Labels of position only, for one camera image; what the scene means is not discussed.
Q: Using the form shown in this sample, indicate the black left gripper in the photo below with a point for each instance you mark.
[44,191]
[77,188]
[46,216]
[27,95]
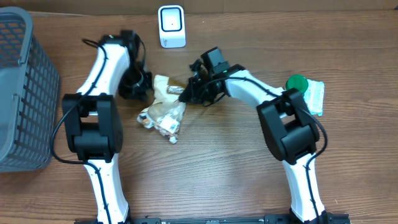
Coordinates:
[147,83]

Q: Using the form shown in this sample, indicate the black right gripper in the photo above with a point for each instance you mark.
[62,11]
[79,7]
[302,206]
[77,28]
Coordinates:
[198,95]

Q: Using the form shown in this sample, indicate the beige dried mushroom bag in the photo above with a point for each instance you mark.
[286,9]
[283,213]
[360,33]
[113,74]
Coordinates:
[166,112]

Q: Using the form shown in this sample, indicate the green capped clear bottle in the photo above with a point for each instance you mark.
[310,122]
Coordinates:
[298,82]

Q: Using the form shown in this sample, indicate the teal wet wipes pack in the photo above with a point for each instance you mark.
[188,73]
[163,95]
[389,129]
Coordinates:
[314,97]

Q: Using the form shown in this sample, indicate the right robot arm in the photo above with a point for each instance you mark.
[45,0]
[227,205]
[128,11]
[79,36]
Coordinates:
[291,133]

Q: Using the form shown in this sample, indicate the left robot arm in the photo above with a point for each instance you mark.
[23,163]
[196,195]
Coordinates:
[92,123]

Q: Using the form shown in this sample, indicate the white barcode scanner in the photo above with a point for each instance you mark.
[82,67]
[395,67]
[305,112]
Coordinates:
[171,20]

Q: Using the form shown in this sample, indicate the grey plastic mesh basket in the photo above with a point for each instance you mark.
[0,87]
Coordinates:
[30,88]

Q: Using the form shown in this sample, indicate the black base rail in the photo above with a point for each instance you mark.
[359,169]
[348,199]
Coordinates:
[328,218]

